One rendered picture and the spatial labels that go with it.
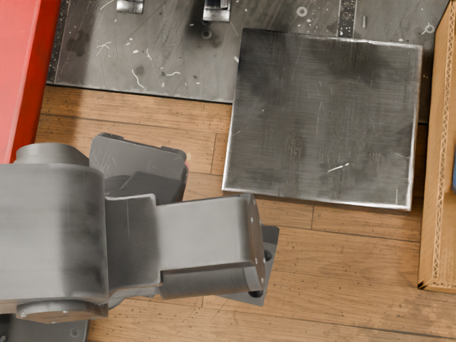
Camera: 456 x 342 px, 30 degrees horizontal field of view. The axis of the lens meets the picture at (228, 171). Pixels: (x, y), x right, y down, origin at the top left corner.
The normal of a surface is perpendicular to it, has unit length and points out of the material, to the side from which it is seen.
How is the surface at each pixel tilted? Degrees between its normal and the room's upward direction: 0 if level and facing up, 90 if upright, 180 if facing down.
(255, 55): 0
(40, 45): 90
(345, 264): 0
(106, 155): 29
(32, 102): 90
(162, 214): 7
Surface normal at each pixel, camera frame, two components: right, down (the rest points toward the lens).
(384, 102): -0.04, -0.25
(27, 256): 0.25, -0.27
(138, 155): -0.11, 0.25
